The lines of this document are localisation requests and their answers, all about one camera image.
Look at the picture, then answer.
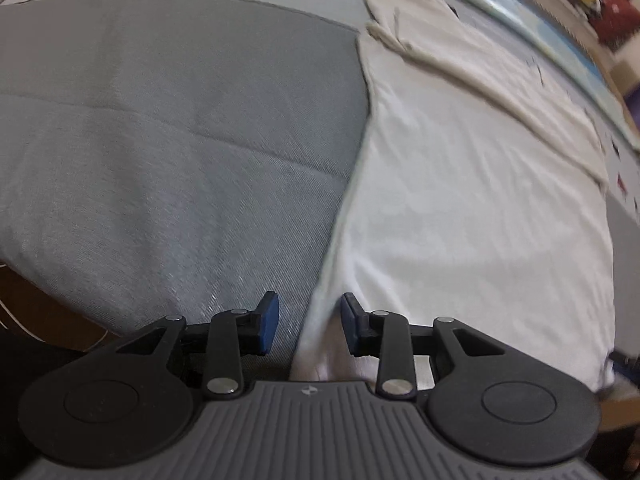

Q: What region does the white cable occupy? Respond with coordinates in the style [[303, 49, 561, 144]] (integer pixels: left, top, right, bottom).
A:
[[0, 302, 28, 333]]

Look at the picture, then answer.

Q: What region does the white long-sleeve shirt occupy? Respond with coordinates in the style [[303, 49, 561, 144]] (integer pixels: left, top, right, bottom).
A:
[[290, 0, 617, 395]]

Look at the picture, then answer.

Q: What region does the grey deer print bed sheet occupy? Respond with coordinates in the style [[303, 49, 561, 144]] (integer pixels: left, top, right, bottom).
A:
[[0, 0, 640, 361]]

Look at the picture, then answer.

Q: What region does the red cushion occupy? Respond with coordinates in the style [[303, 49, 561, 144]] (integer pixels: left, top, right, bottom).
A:
[[589, 0, 640, 52]]

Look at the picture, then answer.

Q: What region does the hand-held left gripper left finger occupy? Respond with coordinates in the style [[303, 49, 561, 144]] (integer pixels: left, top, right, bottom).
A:
[[115, 291, 280, 402]]

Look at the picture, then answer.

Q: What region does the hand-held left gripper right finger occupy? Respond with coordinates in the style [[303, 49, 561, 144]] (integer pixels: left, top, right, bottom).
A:
[[341, 292, 507, 401]]

